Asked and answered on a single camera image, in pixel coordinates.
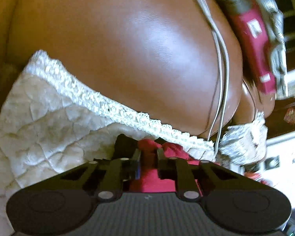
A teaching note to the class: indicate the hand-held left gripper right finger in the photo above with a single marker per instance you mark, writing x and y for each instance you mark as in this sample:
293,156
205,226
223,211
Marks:
160,161

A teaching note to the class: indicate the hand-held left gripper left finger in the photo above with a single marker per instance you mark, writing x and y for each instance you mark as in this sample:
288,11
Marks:
137,170

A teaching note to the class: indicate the red garment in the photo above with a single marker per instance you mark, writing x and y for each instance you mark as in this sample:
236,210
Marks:
150,180

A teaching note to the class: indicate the white fringed cushion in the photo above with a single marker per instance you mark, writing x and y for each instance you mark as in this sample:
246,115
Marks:
241,140

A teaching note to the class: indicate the white quilted lace cushion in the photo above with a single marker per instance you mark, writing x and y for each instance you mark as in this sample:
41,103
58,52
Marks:
51,132

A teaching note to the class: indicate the brown leather sofa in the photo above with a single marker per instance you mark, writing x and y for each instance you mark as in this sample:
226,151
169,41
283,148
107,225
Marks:
137,54

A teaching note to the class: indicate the small red packet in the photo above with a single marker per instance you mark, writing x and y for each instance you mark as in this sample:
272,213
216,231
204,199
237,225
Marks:
291,115

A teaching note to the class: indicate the red box with white labels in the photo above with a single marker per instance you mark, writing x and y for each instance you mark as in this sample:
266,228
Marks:
254,49

